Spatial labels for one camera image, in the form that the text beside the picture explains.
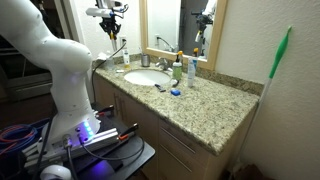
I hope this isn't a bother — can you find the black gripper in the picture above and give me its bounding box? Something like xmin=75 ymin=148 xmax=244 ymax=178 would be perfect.
xmin=99 ymin=17 xmax=122 ymax=42

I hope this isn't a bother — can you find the aluminium rail robot base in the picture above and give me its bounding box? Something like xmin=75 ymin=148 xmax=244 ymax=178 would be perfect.
xmin=21 ymin=128 xmax=120 ymax=169

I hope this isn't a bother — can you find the clear plastic bottle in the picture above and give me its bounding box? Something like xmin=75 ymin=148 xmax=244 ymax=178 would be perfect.
xmin=105 ymin=50 xmax=115 ymax=70

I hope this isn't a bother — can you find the green soap pump bottle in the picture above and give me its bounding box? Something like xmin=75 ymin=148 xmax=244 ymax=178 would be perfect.
xmin=171 ymin=53 xmax=184 ymax=82

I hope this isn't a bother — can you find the clear spray bottle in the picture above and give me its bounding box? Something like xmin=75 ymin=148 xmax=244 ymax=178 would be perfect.
xmin=186 ymin=56 xmax=198 ymax=89

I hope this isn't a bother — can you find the white stick with yellow base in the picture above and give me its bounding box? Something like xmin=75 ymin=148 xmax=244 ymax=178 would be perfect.
xmin=122 ymin=48 xmax=131 ymax=69

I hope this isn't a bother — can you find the metal cup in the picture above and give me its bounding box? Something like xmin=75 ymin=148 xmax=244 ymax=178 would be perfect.
xmin=140 ymin=53 xmax=151 ymax=68

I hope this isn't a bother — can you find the white oval sink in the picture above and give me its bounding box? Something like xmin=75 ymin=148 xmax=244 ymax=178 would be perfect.
xmin=123 ymin=68 xmax=172 ymax=87

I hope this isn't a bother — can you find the chrome faucet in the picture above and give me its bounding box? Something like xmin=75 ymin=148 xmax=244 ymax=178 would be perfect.
xmin=154 ymin=57 xmax=174 ymax=73

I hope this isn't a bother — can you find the blue razor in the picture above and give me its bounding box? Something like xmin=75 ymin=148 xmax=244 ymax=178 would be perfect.
xmin=153 ymin=83 xmax=167 ymax=94

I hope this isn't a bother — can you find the black clamp with orange tips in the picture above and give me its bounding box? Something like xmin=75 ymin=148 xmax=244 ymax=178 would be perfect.
xmin=117 ymin=123 xmax=139 ymax=142
xmin=94 ymin=104 xmax=115 ymax=118

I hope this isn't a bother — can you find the wooden vanity cabinet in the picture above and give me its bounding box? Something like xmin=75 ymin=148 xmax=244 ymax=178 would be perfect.
xmin=92 ymin=73 xmax=258 ymax=180

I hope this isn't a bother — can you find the wood framed mirror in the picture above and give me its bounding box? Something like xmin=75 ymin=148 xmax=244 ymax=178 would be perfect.
xmin=139 ymin=0 xmax=229 ymax=72

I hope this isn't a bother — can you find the black cart top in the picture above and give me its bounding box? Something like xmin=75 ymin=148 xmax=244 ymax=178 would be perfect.
xmin=63 ymin=103 xmax=156 ymax=180

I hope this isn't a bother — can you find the white round device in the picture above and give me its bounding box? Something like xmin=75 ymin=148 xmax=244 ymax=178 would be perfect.
xmin=39 ymin=164 xmax=73 ymax=180

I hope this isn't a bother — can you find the white wall outlet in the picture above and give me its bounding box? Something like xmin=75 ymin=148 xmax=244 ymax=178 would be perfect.
xmin=118 ymin=35 xmax=128 ymax=48

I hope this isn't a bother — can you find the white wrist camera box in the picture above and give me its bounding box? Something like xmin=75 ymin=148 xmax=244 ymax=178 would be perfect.
xmin=85 ymin=0 xmax=130 ymax=20

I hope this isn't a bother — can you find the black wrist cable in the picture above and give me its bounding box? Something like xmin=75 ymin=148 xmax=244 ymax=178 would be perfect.
xmin=114 ymin=2 xmax=130 ymax=16

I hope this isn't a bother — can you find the black power cable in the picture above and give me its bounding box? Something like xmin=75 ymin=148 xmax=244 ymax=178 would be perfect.
xmin=90 ymin=39 xmax=127 ymax=103

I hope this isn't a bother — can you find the metal cabinet door handle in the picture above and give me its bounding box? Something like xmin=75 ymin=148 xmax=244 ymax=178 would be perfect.
xmin=113 ymin=93 xmax=119 ymax=116

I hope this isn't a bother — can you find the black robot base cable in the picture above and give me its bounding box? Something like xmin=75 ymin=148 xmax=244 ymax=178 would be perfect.
xmin=62 ymin=134 xmax=79 ymax=180
xmin=78 ymin=133 xmax=146 ymax=163

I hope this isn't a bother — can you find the orange cable coil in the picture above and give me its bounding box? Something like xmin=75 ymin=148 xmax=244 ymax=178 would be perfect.
xmin=0 ymin=124 xmax=38 ymax=156

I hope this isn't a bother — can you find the blue cable coil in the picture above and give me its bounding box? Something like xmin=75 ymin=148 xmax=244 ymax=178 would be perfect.
xmin=0 ymin=118 xmax=51 ymax=158

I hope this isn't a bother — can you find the mop with green handle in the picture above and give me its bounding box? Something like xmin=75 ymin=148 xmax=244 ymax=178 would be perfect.
xmin=229 ymin=25 xmax=294 ymax=174

